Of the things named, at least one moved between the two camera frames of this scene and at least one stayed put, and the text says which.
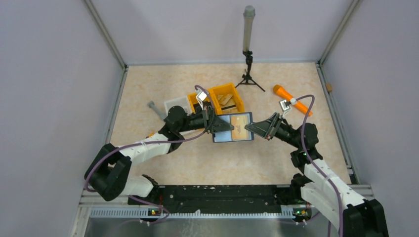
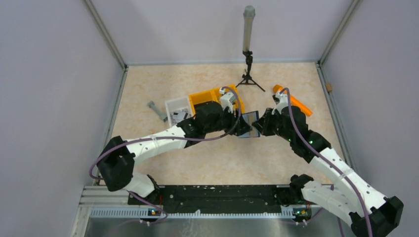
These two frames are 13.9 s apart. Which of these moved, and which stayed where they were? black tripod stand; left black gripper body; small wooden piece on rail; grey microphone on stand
Moved: left black gripper body
Stayed: grey microphone on stand; small wooden piece on rail; black tripod stand
